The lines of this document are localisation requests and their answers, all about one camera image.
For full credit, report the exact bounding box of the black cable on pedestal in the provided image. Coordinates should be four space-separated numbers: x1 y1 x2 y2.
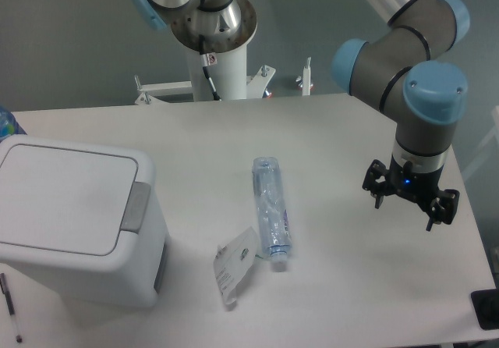
196 34 222 102

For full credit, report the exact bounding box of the clear plastic wrapper bag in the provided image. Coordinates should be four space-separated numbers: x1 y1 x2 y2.
213 227 259 306

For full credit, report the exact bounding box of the white trash can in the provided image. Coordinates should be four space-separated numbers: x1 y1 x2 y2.
1 135 169 307

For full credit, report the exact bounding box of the blue water bottle pack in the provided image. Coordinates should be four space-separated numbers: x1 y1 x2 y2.
0 106 27 142

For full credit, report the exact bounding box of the black device at table edge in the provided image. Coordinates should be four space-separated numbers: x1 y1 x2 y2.
470 289 498 331

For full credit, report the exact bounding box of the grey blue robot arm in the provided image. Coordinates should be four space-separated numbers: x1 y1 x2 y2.
331 0 470 226

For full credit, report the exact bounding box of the black white pen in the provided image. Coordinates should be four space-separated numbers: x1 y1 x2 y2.
1 273 23 344

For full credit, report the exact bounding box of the crushed clear plastic bottle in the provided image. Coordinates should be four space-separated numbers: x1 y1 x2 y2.
252 157 292 272

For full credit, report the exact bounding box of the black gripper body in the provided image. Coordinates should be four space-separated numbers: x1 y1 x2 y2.
385 158 444 210

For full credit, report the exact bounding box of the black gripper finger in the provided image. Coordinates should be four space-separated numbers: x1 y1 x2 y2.
426 189 460 232
362 159 390 209

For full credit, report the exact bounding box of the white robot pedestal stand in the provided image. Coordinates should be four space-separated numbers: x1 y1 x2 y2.
133 31 315 106

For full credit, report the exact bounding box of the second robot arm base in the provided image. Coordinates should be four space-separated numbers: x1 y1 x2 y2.
131 0 257 54

